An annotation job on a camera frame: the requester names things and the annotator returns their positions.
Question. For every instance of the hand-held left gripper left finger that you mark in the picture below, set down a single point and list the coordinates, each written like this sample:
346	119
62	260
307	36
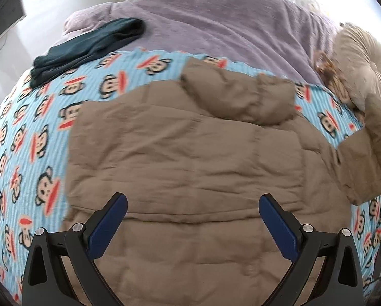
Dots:
109	226

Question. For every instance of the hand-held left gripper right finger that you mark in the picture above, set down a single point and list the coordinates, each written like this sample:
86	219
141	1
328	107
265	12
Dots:
278	226

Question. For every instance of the tan puffer jacket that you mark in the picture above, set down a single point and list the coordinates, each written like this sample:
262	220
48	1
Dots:
193	153

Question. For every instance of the blue monkey print blanket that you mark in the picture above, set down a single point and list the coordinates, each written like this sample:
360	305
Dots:
28	140

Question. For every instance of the dark teal garment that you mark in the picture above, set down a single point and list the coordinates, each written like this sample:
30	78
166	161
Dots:
82	51

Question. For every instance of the beige round pillow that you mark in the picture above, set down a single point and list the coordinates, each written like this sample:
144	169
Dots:
365	63

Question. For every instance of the purple fleece blanket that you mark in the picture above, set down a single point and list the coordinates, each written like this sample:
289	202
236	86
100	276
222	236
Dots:
209	22

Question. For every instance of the white fluffy plush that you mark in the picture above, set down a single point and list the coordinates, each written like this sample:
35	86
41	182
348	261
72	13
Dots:
307	1

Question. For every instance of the dark furniture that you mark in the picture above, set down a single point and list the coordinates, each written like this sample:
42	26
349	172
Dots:
4	16

